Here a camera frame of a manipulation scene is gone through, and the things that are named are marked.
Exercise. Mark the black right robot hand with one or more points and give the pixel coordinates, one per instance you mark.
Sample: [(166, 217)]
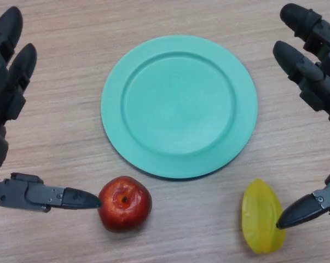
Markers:
[(318, 71)]

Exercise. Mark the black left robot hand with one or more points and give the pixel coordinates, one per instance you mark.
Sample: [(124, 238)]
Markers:
[(6, 82)]

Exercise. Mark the red apple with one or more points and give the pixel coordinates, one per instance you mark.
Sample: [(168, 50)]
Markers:
[(126, 208)]

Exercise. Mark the green round plate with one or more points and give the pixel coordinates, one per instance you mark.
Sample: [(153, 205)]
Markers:
[(178, 109)]

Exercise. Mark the yellow starfruit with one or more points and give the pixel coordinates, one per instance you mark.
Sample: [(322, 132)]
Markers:
[(259, 216)]

